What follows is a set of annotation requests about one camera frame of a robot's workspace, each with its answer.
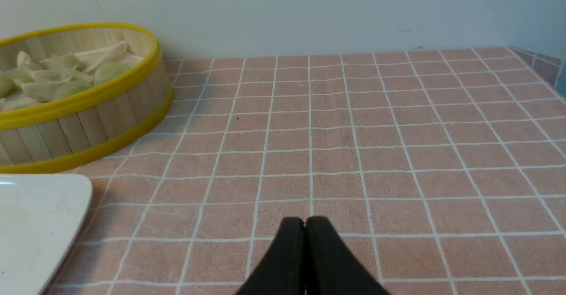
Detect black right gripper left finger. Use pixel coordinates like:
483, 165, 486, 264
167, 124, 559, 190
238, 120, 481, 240
236, 217, 305, 295

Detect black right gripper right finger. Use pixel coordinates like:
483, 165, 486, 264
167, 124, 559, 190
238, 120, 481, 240
305, 216, 389, 295

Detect white square plate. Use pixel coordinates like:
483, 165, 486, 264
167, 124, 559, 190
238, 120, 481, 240
0, 174, 93, 295

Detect pink checkered tablecloth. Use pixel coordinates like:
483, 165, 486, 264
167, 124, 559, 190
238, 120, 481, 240
46, 47, 566, 295

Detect bamboo steamer basket yellow rim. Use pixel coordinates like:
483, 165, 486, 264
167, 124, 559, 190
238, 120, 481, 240
0, 23, 173, 173

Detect green dumpling in steamer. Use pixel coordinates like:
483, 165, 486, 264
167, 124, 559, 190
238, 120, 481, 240
21, 79, 93, 102
40, 54, 85, 71
93, 62, 131, 86

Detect pale dumpling in steamer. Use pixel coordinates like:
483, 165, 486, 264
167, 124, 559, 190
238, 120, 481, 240
83, 41, 129, 73

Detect green dumpling centre in steamer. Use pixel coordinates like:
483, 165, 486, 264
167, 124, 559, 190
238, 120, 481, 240
21, 79, 93, 102

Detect green dumpling right in steamer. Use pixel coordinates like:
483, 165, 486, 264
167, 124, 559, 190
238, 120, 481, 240
40, 54, 85, 71

